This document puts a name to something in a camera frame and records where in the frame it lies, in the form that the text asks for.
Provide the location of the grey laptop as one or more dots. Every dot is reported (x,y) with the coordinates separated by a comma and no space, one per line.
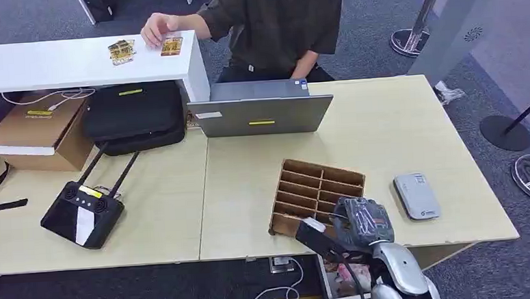
(263,114)

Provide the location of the chrome stanchion post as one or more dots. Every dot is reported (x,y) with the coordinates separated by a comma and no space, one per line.
(415,31)

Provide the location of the black remote controller with antennas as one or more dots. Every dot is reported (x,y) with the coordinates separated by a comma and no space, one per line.
(83,215)

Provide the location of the stack of gold cards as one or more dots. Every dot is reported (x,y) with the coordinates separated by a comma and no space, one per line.
(121,52)

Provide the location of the floor power socket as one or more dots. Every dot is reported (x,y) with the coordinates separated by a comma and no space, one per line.
(281,264)

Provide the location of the white shelf counter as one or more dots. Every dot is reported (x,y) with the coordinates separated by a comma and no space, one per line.
(61,64)

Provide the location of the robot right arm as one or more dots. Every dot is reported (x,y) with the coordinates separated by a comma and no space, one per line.
(400,268)

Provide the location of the open white drawer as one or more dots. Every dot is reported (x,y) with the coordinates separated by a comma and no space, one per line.
(329,286)

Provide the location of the person's right hand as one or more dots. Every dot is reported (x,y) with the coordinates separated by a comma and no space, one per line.
(158,29)

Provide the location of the black cabinet with white frame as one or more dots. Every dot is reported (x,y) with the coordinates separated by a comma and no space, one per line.
(99,7)

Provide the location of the pink plastic bag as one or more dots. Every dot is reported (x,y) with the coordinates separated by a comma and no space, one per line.
(353,277)

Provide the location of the brown cardboard box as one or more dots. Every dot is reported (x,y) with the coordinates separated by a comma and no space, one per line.
(32,131)

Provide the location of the gold printed card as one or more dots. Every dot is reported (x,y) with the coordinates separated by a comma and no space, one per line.
(171,46)

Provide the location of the person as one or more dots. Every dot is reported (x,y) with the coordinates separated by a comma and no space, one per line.
(281,29)

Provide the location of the black stanchion post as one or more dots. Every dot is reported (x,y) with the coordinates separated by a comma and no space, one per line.
(504,133)

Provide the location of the crumpled white paper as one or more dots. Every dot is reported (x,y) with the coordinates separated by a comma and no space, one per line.
(449,94)

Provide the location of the grey flat device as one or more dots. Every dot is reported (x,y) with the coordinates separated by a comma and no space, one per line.
(417,196)

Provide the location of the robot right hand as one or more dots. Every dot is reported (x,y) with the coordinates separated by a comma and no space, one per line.
(364,222)

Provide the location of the grey partition panel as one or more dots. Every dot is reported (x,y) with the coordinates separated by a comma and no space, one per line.
(454,34)

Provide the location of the wooden card box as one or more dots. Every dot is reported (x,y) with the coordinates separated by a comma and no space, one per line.
(308,187)

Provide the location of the black soft carry case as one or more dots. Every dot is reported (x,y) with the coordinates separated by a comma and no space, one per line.
(133,112)

